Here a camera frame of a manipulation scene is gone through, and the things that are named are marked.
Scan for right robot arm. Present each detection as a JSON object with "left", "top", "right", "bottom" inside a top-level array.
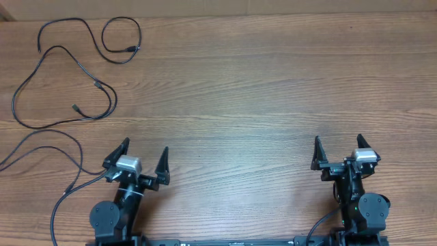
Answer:
[{"left": 305, "top": 134, "right": 391, "bottom": 245}]

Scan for black USB cable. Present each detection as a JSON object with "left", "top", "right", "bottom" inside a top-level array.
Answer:
[
  {"left": 0, "top": 128, "right": 107, "bottom": 197},
  {"left": 11, "top": 44, "right": 118, "bottom": 131}
]

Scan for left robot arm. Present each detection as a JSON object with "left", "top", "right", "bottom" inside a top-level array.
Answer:
[{"left": 89, "top": 138, "right": 170, "bottom": 245}]

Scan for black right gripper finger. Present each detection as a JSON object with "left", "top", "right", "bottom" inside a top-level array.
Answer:
[
  {"left": 356, "top": 134, "right": 371, "bottom": 148},
  {"left": 311, "top": 136, "right": 328, "bottom": 171}
]

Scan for thin black cable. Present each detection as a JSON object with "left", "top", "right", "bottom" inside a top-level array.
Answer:
[{"left": 36, "top": 16, "right": 143, "bottom": 65}]

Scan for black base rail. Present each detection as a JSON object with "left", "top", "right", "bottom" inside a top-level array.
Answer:
[{"left": 85, "top": 234, "right": 390, "bottom": 246}]

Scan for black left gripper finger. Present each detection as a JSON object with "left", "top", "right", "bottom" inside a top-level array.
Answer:
[
  {"left": 155, "top": 146, "right": 170, "bottom": 185},
  {"left": 102, "top": 137, "right": 130, "bottom": 169}
]

